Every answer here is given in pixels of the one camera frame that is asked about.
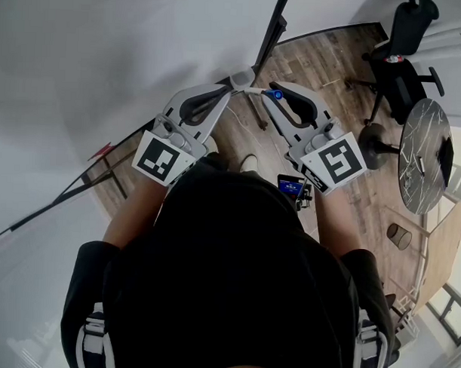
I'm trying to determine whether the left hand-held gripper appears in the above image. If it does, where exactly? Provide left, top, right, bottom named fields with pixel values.
left=131, top=81, right=232, bottom=189

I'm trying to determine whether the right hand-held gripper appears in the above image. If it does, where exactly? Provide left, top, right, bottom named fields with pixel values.
left=258, top=81, right=370, bottom=197

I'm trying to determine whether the small blue-capped white object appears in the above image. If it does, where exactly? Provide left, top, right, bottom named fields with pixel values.
left=241, top=85, right=284, bottom=101

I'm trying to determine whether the person's left forearm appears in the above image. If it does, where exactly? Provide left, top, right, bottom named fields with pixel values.
left=101, top=173, right=171, bottom=250

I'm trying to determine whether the person's right forearm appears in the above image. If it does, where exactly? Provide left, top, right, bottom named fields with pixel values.
left=309, top=182, right=364, bottom=260

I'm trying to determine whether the black stand leg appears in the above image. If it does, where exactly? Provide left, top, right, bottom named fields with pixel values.
left=246, top=96, right=269, bottom=131

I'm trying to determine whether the black device with blue screen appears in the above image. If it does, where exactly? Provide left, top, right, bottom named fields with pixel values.
left=276, top=173, right=315, bottom=213

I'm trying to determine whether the person's right white shoe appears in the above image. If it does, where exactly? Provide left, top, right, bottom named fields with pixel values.
left=240, top=152, right=260, bottom=174

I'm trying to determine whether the black metal stand base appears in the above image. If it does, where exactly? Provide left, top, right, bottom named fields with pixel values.
left=81, top=136, right=143, bottom=201

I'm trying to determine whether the red triangular tag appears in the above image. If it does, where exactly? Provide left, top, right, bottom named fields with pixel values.
left=88, top=142, right=116, bottom=163

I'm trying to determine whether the black office chair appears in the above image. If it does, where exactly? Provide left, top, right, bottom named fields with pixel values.
left=358, top=0, right=449, bottom=130

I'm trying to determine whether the black marble round table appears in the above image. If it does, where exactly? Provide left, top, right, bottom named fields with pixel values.
left=355, top=95, right=457, bottom=217

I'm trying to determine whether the flat black item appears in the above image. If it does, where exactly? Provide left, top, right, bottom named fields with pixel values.
left=438, top=136, right=456, bottom=188

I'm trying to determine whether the black mesh wastebasket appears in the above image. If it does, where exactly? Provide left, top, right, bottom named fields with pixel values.
left=386, top=222, right=413, bottom=251

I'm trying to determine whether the black t-shirt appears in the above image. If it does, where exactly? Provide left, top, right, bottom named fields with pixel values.
left=59, top=150, right=408, bottom=368

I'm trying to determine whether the black framed window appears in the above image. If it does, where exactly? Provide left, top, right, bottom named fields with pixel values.
left=424, top=282, right=461, bottom=348

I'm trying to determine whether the thin white cable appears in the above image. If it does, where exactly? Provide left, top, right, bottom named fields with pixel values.
left=224, top=105, right=290, bottom=152

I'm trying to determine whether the light wooden table white frame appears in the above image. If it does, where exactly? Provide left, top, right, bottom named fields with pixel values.
left=376, top=192, right=461, bottom=339

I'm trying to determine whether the grey harness strap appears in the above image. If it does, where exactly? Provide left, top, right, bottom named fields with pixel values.
left=76, top=301, right=118, bottom=368
left=354, top=308, right=392, bottom=368

